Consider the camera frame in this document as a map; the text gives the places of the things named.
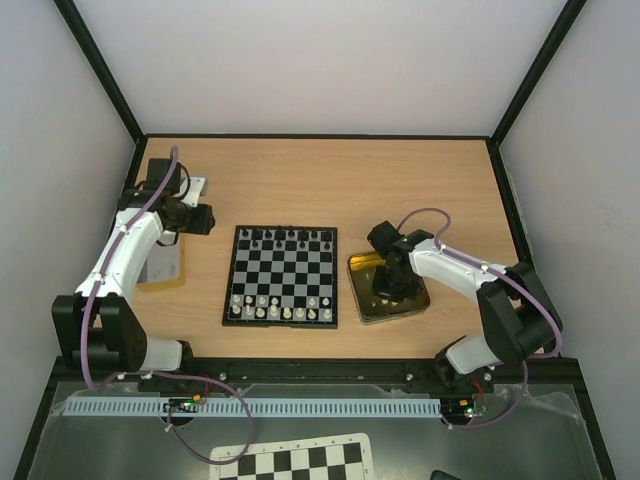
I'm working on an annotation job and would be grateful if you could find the printed checkerboard sheet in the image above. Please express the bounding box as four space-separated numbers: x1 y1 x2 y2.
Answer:
209 433 376 480

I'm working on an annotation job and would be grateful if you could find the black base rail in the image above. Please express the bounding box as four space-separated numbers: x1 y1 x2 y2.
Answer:
137 362 496 394

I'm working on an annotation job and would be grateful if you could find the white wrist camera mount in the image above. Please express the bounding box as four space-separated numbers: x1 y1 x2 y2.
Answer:
178 176 208 208

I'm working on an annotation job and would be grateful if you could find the gold tin with pieces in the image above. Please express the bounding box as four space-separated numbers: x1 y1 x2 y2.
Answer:
347 251 431 325

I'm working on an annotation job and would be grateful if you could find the silver gold tin lid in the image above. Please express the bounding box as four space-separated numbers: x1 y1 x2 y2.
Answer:
137 234 185 291

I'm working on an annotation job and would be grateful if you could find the black silver chess board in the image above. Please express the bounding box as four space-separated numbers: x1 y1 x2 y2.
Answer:
222 225 338 329

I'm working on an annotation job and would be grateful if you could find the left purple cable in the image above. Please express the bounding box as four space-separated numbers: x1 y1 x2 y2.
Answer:
79 145 256 461

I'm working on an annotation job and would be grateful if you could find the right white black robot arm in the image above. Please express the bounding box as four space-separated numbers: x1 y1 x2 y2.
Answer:
367 221 562 392

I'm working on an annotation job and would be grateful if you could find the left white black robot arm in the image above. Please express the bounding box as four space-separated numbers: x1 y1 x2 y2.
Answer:
51 147 215 391

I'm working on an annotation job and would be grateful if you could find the black phone corner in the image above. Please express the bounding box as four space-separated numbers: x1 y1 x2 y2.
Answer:
430 470 460 480

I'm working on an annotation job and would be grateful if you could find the white slotted cable duct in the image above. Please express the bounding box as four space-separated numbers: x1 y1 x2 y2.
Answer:
62 397 441 419

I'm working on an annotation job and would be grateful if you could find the black aluminium frame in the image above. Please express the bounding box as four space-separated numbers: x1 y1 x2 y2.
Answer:
14 1 615 479

